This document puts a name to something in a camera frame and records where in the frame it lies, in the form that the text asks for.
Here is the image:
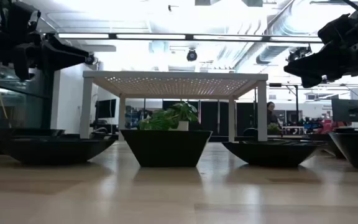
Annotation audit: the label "long ceiling light bar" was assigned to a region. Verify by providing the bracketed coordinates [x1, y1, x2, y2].
[44, 32, 323, 44]

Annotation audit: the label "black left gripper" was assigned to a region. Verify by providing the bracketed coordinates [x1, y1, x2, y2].
[0, 1, 90, 82]

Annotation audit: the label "person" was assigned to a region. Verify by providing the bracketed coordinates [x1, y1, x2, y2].
[265, 101, 280, 126]

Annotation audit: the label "black computer monitor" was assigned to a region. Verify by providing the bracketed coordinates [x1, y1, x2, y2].
[95, 98, 117, 119]
[331, 98, 358, 123]

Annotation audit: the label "black partition panels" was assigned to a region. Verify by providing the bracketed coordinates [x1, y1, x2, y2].
[162, 100, 272, 137]

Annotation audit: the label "black aluminium table frame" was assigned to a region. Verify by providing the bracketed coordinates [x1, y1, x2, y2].
[90, 126, 260, 143]

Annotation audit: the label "small white table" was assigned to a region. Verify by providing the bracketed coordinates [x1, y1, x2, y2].
[281, 125, 306, 136]

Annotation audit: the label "white perforated shelf riser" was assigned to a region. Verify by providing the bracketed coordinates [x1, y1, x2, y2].
[79, 70, 269, 142]

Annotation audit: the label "black pole stand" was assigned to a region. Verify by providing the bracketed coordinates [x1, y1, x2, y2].
[268, 82, 301, 125]

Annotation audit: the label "small green potted plant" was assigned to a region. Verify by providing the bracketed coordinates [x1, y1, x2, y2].
[267, 123, 282, 136]

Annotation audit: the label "green plant in white pot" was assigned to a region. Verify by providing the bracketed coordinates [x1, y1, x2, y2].
[137, 100, 200, 132]

